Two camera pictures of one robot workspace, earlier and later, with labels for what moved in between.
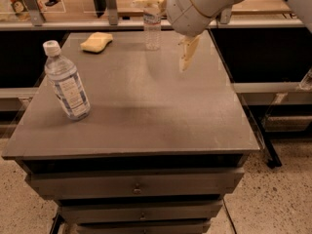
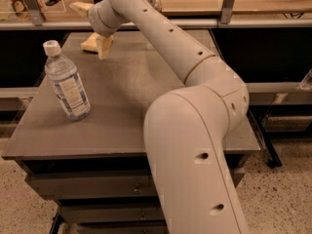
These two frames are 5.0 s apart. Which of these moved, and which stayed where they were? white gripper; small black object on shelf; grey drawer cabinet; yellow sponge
Moved: white gripper
Stayed: grey drawer cabinet; yellow sponge; small black object on shelf
